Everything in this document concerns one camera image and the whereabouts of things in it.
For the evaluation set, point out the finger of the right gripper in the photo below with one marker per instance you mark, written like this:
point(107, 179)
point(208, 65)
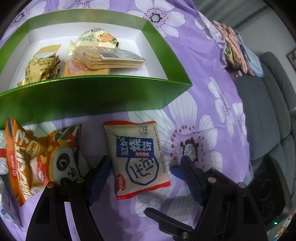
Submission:
point(172, 227)
point(176, 171)

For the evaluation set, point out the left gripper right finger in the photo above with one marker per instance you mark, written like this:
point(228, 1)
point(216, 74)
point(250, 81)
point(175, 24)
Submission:
point(212, 195)

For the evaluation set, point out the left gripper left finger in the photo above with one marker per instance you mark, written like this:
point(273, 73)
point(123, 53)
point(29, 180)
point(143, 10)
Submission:
point(82, 193)

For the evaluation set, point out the white red-trim snack packet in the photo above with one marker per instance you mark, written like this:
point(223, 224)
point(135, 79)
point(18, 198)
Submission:
point(137, 159)

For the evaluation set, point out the orange panda seed packet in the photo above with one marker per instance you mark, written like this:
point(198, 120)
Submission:
point(33, 161)

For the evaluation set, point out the dark yellow candy packet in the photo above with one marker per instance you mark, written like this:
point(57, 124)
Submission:
point(44, 65)

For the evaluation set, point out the beige biscuit pack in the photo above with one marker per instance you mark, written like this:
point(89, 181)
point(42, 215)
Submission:
point(106, 58)

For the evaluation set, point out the cream corn yam packet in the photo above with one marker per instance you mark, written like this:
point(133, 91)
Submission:
point(97, 37)

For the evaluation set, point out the white blue puff packet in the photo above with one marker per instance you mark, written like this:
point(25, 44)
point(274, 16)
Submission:
point(8, 210)

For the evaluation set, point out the yellow rice cracker packet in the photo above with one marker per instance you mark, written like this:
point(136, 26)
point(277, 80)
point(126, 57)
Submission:
point(74, 67)

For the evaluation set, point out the purple floral tablecloth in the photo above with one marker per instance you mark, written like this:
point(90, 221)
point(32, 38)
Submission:
point(210, 113)

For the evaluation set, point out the red silver snack packet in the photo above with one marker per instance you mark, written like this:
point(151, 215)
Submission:
point(3, 165)

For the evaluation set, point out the green cardboard box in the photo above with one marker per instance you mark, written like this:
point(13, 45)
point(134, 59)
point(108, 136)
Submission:
point(161, 80)

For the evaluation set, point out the grey sofa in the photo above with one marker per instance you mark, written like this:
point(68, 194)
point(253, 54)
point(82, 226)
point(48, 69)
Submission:
point(269, 107)

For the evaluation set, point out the folded patterned cloth pile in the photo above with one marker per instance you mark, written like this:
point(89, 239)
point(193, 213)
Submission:
point(237, 54)

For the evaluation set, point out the grey curtain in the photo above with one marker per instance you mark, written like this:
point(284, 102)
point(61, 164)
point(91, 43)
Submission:
point(234, 13)

